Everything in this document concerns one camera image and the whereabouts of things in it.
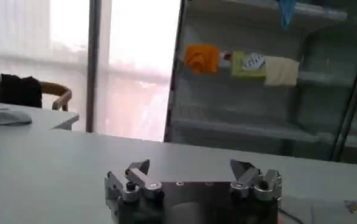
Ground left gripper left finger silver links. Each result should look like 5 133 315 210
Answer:
104 159 164 203

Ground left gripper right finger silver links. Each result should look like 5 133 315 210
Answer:
229 159 283 202

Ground wooden chair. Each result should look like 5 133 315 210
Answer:
40 81 73 112

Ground white desk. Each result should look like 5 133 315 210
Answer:
0 102 80 131

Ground grey window frame post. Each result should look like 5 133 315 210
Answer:
85 0 102 133

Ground metal shelf rack with cloths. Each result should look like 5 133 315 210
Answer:
163 0 357 167

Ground pale grey shirt colourful print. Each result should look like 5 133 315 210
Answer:
279 196 357 224

